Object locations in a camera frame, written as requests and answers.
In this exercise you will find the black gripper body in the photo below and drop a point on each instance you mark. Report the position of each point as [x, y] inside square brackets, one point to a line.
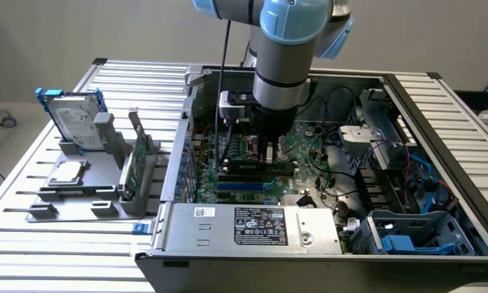
[273, 122]

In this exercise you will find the green RAM stick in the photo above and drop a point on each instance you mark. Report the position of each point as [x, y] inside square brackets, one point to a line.
[252, 167]

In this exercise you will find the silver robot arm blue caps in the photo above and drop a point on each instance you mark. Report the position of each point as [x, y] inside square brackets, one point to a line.
[284, 45]

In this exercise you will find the black RAM slot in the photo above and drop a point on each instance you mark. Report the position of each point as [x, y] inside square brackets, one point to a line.
[241, 178]

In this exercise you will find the blue RAM slot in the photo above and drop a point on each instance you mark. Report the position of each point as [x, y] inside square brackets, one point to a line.
[241, 186]

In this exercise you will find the green motherboard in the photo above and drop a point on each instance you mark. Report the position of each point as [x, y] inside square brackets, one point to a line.
[300, 180]

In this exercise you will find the grey CPU cooler shroud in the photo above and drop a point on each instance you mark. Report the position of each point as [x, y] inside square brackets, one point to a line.
[369, 143]

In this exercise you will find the silver power supply unit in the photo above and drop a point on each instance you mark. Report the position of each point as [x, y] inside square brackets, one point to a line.
[252, 227]

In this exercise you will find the silver drive cage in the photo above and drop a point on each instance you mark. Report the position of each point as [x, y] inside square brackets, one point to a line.
[380, 116]

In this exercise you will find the green graphics card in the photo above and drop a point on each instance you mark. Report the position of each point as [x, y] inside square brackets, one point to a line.
[137, 164]

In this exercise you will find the blue case latch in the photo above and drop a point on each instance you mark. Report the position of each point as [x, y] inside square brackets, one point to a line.
[140, 228]

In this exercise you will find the open black PC case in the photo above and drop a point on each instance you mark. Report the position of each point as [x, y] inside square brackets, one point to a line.
[349, 268]

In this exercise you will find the grey disk bay blue latch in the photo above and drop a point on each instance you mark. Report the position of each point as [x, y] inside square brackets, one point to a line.
[414, 235]

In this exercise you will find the grey parts rack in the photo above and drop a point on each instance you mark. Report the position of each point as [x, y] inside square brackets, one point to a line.
[85, 183]

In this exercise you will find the silver CPU chip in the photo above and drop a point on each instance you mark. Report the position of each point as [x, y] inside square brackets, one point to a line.
[66, 174]

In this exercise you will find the grey caster wheel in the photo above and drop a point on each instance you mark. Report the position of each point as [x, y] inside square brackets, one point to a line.
[6, 119]

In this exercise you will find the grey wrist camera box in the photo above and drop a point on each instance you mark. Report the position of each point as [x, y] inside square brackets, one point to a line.
[232, 105]

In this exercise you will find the hard disk blue bracket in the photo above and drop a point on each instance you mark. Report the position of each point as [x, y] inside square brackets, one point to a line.
[74, 122]

